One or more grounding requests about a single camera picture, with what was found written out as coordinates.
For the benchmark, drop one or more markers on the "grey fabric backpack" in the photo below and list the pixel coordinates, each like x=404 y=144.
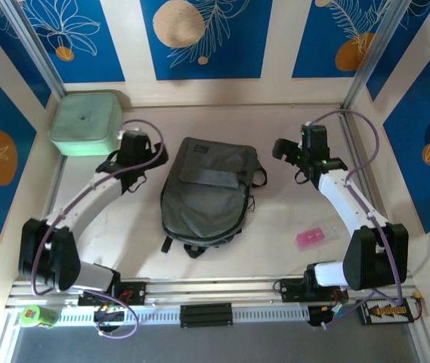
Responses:
x=207 y=196

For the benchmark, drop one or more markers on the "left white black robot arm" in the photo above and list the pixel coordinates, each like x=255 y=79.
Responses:
x=82 y=204

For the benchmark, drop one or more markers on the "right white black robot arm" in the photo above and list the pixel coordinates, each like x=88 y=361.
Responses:
x=343 y=204

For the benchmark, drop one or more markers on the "mint green zipped case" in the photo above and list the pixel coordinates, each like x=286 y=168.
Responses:
x=84 y=125

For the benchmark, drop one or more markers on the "pink plastic eraser case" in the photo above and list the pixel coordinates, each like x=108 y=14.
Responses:
x=309 y=238

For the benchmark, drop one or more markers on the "blue poster beige circle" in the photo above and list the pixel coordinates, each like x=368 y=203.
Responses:
x=214 y=56

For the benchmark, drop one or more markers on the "blue poster orange circle fern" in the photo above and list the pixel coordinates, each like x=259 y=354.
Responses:
x=324 y=38

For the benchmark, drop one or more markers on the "blue poster white flower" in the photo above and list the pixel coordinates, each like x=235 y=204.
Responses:
x=86 y=38

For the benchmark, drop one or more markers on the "black ribbed block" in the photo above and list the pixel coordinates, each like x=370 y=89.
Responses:
x=207 y=315

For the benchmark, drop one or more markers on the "black power distribution board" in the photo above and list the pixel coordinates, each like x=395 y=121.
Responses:
x=386 y=314

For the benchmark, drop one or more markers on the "green can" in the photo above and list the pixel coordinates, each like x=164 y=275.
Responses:
x=39 y=317

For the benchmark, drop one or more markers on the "grey metal plate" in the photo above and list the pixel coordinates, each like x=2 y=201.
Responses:
x=214 y=346

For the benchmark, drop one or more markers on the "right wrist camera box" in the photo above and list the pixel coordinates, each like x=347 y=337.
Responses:
x=314 y=138

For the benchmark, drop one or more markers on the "aluminium table edge rail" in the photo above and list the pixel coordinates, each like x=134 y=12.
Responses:
x=54 y=189
x=354 y=151

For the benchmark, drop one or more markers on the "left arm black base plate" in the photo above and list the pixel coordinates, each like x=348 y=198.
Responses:
x=135 y=293

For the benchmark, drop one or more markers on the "aluminium frame post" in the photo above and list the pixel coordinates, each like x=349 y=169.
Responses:
x=377 y=53
x=35 y=49

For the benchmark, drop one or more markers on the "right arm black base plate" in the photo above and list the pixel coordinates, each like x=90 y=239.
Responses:
x=292 y=291

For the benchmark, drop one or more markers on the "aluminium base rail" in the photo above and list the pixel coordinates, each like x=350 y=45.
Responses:
x=214 y=289

